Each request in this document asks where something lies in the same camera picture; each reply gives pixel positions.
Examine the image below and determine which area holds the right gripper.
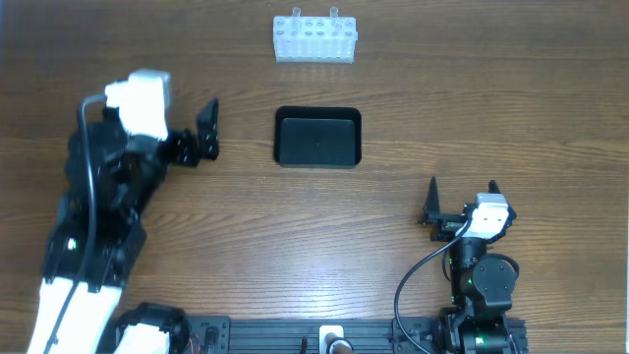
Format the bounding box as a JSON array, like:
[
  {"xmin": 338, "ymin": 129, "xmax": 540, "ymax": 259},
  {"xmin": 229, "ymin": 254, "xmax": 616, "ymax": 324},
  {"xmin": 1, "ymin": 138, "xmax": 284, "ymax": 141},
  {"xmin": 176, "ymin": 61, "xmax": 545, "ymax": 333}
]
[{"xmin": 418, "ymin": 176, "xmax": 518, "ymax": 243}]

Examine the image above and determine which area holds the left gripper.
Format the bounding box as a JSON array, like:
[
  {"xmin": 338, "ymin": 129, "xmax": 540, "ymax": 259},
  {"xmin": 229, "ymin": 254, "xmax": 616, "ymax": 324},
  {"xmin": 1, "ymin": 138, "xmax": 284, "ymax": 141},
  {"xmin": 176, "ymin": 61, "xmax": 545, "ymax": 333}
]
[{"xmin": 165, "ymin": 97, "xmax": 221, "ymax": 169}]

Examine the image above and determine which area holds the black tray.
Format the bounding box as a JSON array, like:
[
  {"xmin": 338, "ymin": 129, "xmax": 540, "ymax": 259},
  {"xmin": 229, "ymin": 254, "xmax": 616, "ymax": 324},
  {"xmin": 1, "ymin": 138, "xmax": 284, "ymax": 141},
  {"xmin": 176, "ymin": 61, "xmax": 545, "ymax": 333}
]
[{"xmin": 272, "ymin": 105, "xmax": 364, "ymax": 170}]

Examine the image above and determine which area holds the white test tube rack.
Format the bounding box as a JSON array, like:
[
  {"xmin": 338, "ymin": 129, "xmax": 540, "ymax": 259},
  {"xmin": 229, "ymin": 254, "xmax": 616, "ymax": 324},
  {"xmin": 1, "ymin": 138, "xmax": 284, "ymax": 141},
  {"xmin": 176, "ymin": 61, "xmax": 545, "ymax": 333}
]
[{"xmin": 272, "ymin": 15, "xmax": 360, "ymax": 65}]

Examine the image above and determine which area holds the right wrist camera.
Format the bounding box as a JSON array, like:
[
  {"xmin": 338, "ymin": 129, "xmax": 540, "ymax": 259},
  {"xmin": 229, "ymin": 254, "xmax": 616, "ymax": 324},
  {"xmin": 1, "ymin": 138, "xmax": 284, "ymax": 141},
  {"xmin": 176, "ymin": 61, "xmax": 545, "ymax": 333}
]
[{"xmin": 461, "ymin": 192, "xmax": 510, "ymax": 241}]

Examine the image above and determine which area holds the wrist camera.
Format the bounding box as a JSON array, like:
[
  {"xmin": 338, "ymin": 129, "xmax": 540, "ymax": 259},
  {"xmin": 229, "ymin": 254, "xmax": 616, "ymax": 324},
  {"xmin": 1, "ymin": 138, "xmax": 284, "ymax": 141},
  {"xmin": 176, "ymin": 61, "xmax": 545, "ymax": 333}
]
[
  {"xmin": 103, "ymin": 68, "xmax": 174, "ymax": 143},
  {"xmin": 461, "ymin": 192, "xmax": 510, "ymax": 241}
]

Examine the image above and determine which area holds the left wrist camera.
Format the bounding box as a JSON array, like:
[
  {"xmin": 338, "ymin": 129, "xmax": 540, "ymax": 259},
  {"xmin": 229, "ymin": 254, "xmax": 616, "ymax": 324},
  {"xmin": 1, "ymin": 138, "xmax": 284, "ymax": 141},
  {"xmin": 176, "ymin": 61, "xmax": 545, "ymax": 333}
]
[{"xmin": 103, "ymin": 68, "xmax": 174, "ymax": 143}]

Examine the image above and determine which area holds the mounting rail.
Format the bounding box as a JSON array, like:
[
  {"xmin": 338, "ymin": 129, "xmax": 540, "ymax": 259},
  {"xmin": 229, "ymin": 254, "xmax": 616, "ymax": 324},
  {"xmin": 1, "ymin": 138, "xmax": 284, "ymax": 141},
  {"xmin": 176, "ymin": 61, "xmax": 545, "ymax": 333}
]
[{"xmin": 184, "ymin": 316, "xmax": 530, "ymax": 354}]

